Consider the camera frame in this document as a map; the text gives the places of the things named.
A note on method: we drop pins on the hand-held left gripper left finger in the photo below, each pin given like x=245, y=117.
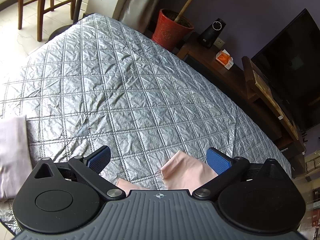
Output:
x=100, y=158

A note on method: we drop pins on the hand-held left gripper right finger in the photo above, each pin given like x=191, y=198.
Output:
x=220, y=162

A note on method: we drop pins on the pink pants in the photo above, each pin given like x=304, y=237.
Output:
x=185, y=172

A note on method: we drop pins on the silver quilted blanket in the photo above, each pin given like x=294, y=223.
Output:
x=125, y=92

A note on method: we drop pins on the dark wooden low cabinet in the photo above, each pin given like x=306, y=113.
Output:
x=225, y=80

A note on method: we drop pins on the light wooden television stand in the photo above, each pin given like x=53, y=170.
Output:
x=262, y=90

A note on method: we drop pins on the pale lilac cloth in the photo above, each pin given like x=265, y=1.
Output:
x=12, y=155

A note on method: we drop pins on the orange tissue box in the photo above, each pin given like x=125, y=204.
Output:
x=223, y=58

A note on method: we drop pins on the black television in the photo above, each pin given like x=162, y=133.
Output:
x=295, y=62

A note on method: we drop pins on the black round-dial appliance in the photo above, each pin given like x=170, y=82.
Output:
x=210, y=36

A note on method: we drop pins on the red plant pot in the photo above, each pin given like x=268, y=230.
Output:
x=167, y=32

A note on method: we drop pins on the black standing fan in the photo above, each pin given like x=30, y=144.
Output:
x=78, y=5

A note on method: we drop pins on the grey curtain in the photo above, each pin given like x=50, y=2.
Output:
x=142, y=2

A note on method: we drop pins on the green potted tree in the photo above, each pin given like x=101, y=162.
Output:
x=190, y=0

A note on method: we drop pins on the white wall socket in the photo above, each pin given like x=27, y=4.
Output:
x=219, y=43

